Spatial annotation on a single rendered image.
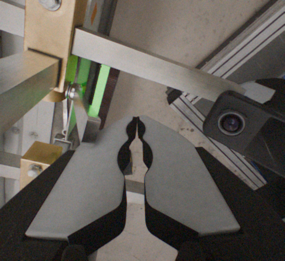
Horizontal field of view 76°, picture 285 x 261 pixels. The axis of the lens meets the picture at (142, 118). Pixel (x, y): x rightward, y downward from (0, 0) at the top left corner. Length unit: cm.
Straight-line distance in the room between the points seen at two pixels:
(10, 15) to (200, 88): 24
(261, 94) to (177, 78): 10
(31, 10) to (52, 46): 4
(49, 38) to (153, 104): 102
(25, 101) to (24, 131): 48
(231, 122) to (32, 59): 20
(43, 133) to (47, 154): 28
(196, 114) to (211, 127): 85
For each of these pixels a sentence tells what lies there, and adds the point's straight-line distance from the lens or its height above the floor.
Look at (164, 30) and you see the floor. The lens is 111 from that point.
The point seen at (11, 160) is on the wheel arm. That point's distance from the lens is 40.
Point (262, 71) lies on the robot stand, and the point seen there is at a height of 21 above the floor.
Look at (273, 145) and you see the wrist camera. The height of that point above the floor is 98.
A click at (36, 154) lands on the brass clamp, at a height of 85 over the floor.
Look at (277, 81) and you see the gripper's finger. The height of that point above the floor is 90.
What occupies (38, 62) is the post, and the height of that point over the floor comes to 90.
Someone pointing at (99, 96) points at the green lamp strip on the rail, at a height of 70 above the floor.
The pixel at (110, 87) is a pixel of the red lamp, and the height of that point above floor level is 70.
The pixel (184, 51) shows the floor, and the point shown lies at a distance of 114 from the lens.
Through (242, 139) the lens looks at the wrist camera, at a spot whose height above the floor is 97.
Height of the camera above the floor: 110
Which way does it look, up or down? 60 degrees down
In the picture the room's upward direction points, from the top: 177 degrees clockwise
